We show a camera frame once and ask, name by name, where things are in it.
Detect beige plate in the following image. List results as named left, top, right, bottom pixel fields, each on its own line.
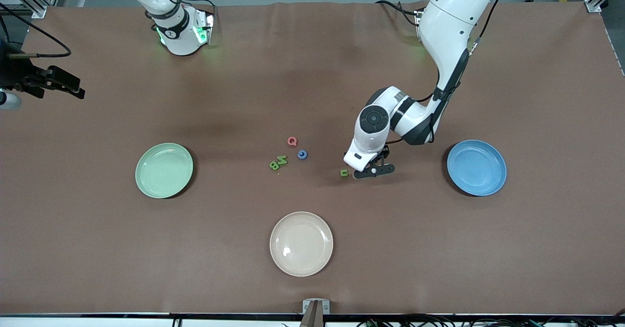
left=270, top=211, right=334, bottom=277

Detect blue plate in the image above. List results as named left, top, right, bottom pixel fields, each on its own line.
left=447, top=140, right=507, bottom=197

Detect green plate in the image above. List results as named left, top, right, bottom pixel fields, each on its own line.
left=135, top=143, right=194, bottom=199

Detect brown table mat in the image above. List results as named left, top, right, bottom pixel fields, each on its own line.
left=0, top=1, right=625, bottom=316

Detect black table edge trim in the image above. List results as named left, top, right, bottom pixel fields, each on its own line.
left=0, top=311, right=625, bottom=318

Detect metal right arm base bracket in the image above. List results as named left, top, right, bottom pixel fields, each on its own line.
left=194, top=8, right=216, bottom=45

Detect black left arm base cable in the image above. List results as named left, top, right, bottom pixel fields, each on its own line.
left=375, top=0, right=421, bottom=27

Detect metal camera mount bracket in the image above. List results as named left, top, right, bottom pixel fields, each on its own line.
left=302, top=299, right=331, bottom=327

